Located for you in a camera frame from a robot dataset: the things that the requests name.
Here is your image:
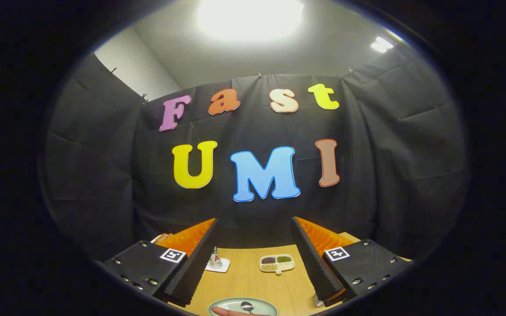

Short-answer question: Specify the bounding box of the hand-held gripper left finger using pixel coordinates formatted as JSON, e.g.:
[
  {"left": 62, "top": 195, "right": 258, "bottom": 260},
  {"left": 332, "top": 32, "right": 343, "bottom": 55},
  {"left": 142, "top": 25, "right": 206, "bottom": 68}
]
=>
[{"left": 103, "top": 218, "right": 218, "bottom": 308}]

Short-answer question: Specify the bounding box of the pale green round plate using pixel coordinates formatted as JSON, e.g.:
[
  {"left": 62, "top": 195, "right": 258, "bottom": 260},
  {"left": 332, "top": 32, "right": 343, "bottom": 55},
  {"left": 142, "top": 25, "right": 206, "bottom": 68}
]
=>
[{"left": 208, "top": 298, "right": 278, "bottom": 316}]

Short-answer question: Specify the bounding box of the white square coaster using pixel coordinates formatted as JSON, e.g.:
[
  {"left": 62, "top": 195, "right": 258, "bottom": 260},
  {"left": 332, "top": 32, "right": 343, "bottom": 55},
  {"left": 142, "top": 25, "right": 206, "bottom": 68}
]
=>
[{"left": 205, "top": 258, "right": 231, "bottom": 273}]

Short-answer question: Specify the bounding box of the large bright ceiling light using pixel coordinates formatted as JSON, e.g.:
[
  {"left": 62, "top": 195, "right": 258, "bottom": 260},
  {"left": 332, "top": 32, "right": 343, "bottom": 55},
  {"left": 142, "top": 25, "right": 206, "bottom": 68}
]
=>
[{"left": 198, "top": 0, "right": 304, "bottom": 43}]

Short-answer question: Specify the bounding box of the small rectangular ceiling light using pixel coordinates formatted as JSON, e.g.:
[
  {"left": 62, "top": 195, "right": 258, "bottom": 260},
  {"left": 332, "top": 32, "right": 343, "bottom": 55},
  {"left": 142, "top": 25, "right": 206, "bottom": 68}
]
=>
[{"left": 370, "top": 36, "right": 394, "bottom": 54}]

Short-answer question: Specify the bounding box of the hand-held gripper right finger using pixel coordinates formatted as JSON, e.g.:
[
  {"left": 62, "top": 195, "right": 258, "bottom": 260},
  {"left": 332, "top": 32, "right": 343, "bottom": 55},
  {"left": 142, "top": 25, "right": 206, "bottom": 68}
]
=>
[{"left": 291, "top": 216, "right": 412, "bottom": 308}]

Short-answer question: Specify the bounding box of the white divided tray of beans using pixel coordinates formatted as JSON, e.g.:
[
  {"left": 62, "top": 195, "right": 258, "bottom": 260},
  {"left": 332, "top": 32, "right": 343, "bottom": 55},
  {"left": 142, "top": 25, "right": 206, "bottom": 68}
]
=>
[{"left": 260, "top": 254, "right": 296, "bottom": 275}]

